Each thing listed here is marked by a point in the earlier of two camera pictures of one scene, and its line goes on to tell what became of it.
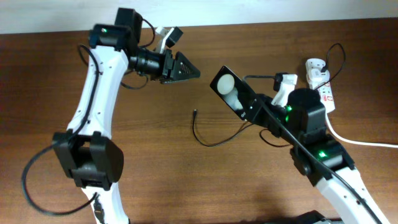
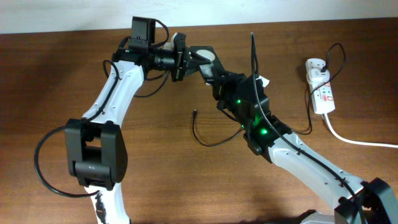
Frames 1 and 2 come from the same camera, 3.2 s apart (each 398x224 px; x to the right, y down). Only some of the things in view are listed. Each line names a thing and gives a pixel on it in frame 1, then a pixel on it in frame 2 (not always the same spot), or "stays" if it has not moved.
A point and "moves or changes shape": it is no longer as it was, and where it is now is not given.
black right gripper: [258, 116] → [221, 84]
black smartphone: [234, 91] moves or changes shape
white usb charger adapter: [316, 76] stays
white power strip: [325, 91] stays
